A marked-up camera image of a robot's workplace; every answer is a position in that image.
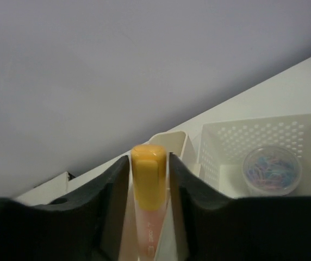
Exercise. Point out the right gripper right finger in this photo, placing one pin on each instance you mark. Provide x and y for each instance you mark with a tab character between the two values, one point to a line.
211	226

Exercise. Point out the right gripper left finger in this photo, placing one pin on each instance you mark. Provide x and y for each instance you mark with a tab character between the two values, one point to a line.
85	224

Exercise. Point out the paperclip jar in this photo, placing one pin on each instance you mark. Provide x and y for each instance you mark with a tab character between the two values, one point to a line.
271	171

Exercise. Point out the yellow highlighter cap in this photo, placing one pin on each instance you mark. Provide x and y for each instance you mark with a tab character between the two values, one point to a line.
149	175

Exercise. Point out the white perforated organizer box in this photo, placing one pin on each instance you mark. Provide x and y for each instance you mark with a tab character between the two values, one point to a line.
244	195

